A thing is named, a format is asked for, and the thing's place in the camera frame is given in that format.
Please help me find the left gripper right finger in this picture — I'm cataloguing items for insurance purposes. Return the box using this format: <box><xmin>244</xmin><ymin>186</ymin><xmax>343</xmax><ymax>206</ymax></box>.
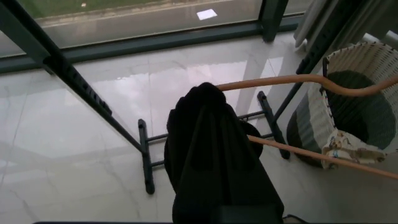
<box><xmin>222</xmin><ymin>106</ymin><xmax>285</xmax><ymax>223</ymax></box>

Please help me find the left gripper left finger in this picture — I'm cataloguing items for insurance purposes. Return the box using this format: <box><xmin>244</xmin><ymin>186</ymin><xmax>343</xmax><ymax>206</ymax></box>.
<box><xmin>173</xmin><ymin>106</ymin><xmax>224</xmax><ymax>223</ymax></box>

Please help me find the black short-sleeved shirt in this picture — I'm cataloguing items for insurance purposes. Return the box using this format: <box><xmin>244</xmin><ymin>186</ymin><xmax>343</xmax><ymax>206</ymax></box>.
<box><xmin>164</xmin><ymin>82</ymin><xmax>265</xmax><ymax>224</ymax></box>

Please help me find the pink clothes hanger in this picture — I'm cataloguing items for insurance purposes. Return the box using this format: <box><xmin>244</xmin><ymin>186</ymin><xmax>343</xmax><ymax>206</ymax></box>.
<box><xmin>216</xmin><ymin>73</ymin><xmax>398</xmax><ymax>181</ymax></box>

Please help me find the black clothes rack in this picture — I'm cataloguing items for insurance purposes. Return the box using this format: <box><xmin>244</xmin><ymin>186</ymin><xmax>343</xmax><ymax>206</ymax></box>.
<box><xmin>0</xmin><ymin>0</ymin><xmax>343</xmax><ymax>195</ymax></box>

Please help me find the white laundry basket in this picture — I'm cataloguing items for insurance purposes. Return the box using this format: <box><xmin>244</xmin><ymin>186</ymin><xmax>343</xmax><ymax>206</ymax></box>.
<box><xmin>285</xmin><ymin>42</ymin><xmax>398</xmax><ymax>169</ymax></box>

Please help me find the cream printed garment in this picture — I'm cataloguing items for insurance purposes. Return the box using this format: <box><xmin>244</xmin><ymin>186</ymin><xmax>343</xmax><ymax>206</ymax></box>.
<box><xmin>321</xmin><ymin>129</ymin><xmax>388</xmax><ymax>170</ymax></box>

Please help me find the window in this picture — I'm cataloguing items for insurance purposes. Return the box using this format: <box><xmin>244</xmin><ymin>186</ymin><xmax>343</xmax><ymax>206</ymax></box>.
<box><xmin>0</xmin><ymin>0</ymin><xmax>312</xmax><ymax>74</ymax></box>

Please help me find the beige curtain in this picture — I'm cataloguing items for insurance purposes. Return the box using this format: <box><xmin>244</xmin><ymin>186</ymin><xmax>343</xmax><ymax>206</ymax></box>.
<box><xmin>294</xmin><ymin>0</ymin><xmax>398</xmax><ymax>52</ymax></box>

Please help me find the black cable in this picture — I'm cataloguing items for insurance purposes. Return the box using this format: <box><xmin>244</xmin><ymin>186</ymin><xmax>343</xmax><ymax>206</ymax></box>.
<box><xmin>281</xmin><ymin>213</ymin><xmax>309</xmax><ymax>224</ymax></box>

